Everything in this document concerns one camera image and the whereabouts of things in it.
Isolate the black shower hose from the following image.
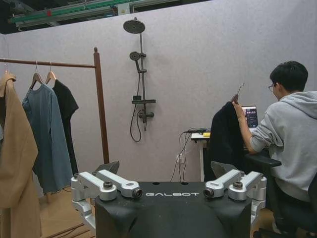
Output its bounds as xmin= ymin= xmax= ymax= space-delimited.
xmin=130 ymin=57 xmax=147 ymax=142

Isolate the green overhead rail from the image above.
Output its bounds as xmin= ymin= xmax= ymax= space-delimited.
xmin=8 ymin=0 xmax=132 ymax=32

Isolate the black shower column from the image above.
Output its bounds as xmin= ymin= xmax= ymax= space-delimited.
xmin=123 ymin=16 xmax=157 ymax=123

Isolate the black short-sleeved t-shirt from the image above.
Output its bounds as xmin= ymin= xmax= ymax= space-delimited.
xmin=52 ymin=79 xmax=79 ymax=176

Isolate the tan long coat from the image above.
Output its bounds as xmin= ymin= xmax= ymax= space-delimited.
xmin=0 ymin=74 xmax=42 ymax=238

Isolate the white desk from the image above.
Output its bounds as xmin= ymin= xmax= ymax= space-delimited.
xmin=191 ymin=132 xmax=211 ymax=181

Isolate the black garment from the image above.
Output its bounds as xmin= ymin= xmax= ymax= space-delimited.
xmin=207 ymin=100 xmax=248 ymax=183

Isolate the black hand shower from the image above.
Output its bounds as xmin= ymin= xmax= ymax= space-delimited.
xmin=129 ymin=51 xmax=147 ymax=61

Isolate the blue long-sleeved garment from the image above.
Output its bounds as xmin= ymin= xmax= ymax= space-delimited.
xmin=22 ymin=83 xmax=74 ymax=194

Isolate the dark wooden clothes hanger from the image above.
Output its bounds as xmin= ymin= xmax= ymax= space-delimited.
xmin=230 ymin=83 xmax=246 ymax=105

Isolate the black cable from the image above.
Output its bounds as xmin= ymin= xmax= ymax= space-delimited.
xmin=170 ymin=131 xmax=193 ymax=183
xmin=178 ymin=132 xmax=193 ymax=183

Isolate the person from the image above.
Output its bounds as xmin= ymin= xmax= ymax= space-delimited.
xmin=237 ymin=60 xmax=317 ymax=233

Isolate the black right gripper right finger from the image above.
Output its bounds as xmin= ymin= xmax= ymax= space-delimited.
xmin=203 ymin=160 xmax=268 ymax=230

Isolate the black office chair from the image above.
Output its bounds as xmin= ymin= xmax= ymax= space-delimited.
xmin=244 ymin=150 xmax=317 ymax=238

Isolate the open laptop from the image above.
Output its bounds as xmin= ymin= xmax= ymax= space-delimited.
xmin=240 ymin=106 xmax=258 ymax=128

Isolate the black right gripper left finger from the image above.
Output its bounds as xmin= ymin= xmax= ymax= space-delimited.
xmin=71 ymin=160 xmax=144 ymax=230

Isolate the dark wooden clothes rack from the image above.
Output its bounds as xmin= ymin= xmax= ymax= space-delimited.
xmin=0 ymin=47 xmax=110 ymax=164

